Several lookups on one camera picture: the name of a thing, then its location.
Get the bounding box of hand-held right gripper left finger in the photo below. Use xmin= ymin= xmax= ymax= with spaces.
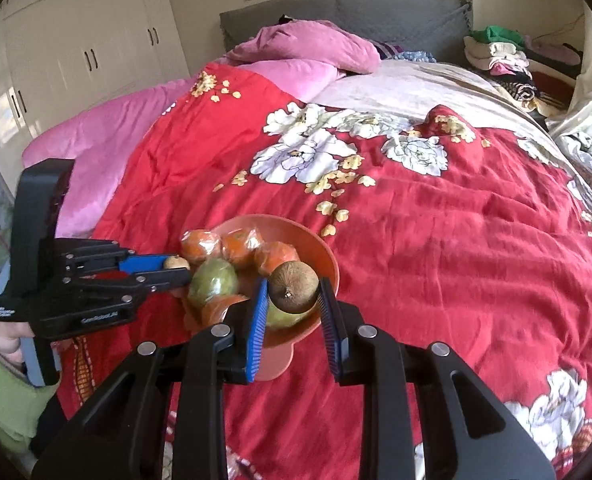
xmin=31 ymin=277 xmax=271 ymax=480

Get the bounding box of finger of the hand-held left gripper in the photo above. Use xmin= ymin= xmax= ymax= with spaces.
xmin=58 ymin=239 xmax=179 ymax=276
xmin=66 ymin=268 xmax=193 ymax=303

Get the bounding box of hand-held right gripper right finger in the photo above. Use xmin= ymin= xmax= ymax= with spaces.
xmin=317 ymin=277 xmax=556 ymax=480

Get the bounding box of small orange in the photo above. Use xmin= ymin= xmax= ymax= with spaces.
xmin=180 ymin=229 xmax=223 ymax=262

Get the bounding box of brown kiwi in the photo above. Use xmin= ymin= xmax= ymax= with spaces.
xmin=267 ymin=261 xmax=321 ymax=315

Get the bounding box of large orange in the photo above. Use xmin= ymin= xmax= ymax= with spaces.
xmin=221 ymin=227 xmax=264 ymax=268
xmin=253 ymin=241 xmax=299 ymax=278

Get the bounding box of salmon pink bowl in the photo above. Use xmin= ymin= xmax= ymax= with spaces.
xmin=178 ymin=214 xmax=339 ymax=381

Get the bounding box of person's left forearm green sleeve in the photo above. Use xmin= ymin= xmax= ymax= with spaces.
xmin=0 ymin=300 xmax=62 ymax=456

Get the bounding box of person's left hand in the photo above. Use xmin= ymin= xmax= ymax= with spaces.
xmin=0 ymin=320 xmax=32 ymax=366

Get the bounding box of green wrapped fruit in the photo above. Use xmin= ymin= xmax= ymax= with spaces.
xmin=187 ymin=257 xmax=240 ymax=309
xmin=265 ymin=305 xmax=321 ymax=331

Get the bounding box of red floral blanket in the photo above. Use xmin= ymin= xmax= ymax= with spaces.
xmin=56 ymin=62 xmax=592 ymax=480

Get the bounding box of pink quilt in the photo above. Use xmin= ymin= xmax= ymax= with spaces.
xmin=22 ymin=59 xmax=347 ymax=238

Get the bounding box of white wardrobe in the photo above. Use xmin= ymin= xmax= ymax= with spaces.
xmin=0 ymin=0 xmax=191 ymax=171

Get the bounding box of beige bed sheet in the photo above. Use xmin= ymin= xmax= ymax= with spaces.
xmin=308 ymin=60 xmax=561 ymax=161

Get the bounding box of pink pillow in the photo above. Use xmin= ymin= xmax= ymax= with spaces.
xmin=226 ymin=20 xmax=381 ymax=73

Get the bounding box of patterned blue cloth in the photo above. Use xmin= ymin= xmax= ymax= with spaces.
xmin=376 ymin=42 xmax=437 ymax=63

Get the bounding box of grey headboard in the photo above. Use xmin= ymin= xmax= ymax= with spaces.
xmin=219 ymin=0 xmax=474 ymax=63

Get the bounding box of pile of folded clothes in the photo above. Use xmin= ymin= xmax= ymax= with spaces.
xmin=463 ymin=25 xmax=584 ymax=118

